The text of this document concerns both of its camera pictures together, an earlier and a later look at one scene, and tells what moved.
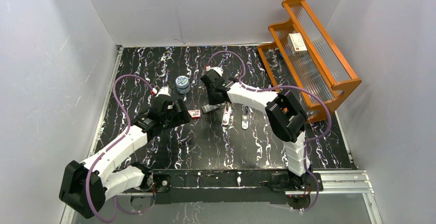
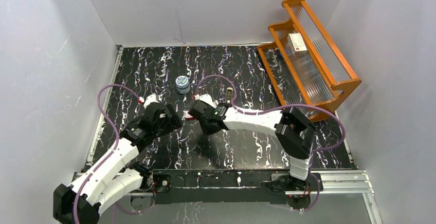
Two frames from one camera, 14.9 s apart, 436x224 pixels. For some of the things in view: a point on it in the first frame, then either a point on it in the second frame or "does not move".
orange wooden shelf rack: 302,60 does not move
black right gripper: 212,101 -> 206,131
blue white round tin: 183,85 does not move
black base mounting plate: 255,186 does not move
